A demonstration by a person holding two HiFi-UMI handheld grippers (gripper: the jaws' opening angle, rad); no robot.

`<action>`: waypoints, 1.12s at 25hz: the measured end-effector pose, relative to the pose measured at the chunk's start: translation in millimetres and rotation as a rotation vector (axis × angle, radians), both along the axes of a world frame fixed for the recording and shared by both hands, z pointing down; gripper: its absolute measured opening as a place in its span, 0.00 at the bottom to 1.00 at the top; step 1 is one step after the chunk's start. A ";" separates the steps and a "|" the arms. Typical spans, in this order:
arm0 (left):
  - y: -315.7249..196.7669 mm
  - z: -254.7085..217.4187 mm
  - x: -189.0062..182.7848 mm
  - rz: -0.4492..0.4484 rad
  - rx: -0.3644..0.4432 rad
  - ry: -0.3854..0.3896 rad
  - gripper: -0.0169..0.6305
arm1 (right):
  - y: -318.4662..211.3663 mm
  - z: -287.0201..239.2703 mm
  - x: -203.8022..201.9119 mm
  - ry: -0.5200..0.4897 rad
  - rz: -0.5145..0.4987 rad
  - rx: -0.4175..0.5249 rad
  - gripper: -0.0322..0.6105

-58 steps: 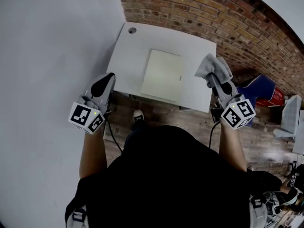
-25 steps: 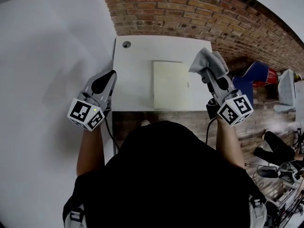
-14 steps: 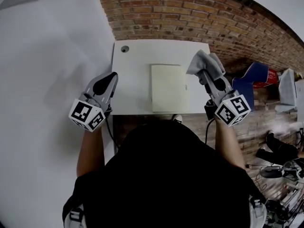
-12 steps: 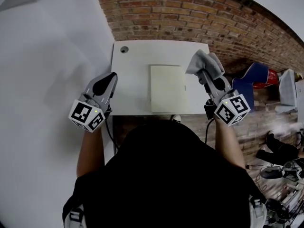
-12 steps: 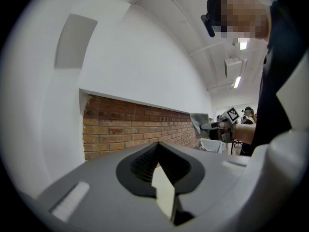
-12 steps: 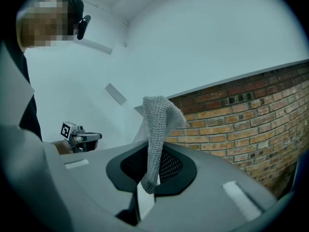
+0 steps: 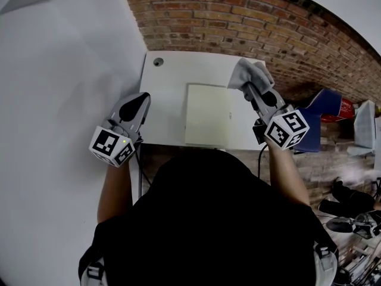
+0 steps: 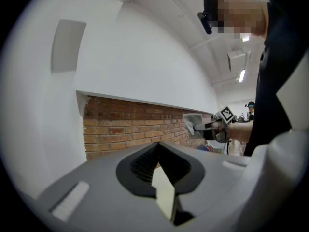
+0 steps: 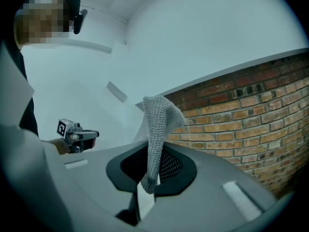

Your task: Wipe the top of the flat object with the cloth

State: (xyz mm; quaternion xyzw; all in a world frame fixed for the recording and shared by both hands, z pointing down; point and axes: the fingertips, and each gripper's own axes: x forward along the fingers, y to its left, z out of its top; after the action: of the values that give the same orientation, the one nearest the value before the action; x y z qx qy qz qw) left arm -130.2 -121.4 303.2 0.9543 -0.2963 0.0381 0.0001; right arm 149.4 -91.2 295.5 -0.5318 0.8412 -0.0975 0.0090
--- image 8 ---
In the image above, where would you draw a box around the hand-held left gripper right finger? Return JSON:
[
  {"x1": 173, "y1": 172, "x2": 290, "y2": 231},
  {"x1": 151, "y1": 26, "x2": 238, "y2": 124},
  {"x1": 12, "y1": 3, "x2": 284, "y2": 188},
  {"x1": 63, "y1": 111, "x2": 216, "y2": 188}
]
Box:
[{"x1": 157, "y1": 142, "x2": 250, "y2": 232}]

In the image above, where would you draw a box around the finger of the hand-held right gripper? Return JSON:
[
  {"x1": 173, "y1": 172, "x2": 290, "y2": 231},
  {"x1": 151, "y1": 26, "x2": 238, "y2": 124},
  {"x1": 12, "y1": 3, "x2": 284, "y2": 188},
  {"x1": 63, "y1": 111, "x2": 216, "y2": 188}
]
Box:
[{"x1": 194, "y1": 121, "x2": 214, "y2": 131}]

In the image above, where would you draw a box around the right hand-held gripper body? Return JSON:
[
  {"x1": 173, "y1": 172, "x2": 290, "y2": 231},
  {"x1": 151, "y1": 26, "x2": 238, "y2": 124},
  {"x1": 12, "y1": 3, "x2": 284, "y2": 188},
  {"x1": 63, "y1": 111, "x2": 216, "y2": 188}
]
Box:
[{"x1": 202, "y1": 105, "x2": 238, "y2": 144}]

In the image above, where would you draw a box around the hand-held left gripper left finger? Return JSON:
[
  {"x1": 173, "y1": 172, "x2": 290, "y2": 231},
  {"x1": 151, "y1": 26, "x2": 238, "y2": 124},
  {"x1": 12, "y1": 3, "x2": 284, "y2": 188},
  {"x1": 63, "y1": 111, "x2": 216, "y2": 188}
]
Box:
[{"x1": 38, "y1": 142, "x2": 175, "y2": 232}]

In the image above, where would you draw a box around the person's right forearm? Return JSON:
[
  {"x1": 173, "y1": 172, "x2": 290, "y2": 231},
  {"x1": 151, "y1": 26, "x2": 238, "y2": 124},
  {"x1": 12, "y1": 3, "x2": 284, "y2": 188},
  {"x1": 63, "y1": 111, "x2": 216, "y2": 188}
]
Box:
[{"x1": 226, "y1": 121, "x2": 254, "y2": 143}]

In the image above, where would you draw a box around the white ceiling box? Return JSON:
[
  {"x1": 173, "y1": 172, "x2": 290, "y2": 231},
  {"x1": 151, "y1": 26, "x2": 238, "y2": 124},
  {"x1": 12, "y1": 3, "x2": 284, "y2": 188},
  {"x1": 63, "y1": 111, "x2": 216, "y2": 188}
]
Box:
[{"x1": 227, "y1": 50, "x2": 247, "y2": 73}]

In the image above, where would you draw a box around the grey cloth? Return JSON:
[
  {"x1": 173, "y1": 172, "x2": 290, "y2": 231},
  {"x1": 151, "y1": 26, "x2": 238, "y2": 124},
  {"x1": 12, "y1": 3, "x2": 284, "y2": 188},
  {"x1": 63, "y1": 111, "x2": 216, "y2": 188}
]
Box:
[{"x1": 183, "y1": 113, "x2": 204, "y2": 136}]

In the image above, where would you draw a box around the black head-worn camera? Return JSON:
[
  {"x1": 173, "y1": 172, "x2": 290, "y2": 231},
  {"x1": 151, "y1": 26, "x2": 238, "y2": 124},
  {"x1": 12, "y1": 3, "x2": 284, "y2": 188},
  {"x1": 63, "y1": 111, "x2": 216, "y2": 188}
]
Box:
[{"x1": 197, "y1": 9, "x2": 213, "y2": 35}]

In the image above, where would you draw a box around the person's black shirt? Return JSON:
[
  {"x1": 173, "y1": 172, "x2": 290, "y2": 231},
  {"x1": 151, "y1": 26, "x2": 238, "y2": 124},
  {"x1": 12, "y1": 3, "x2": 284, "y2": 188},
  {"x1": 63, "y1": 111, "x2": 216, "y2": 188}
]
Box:
[{"x1": 243, "y1": 0, "x2": 309, "y2": 157}]

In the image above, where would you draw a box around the person's head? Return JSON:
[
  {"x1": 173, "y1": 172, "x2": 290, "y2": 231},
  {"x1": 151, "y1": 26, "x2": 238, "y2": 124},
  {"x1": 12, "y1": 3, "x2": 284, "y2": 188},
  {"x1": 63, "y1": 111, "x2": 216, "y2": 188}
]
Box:
[{"x1": 204, "y1": 0, "x2": 270, "y2": 40}]

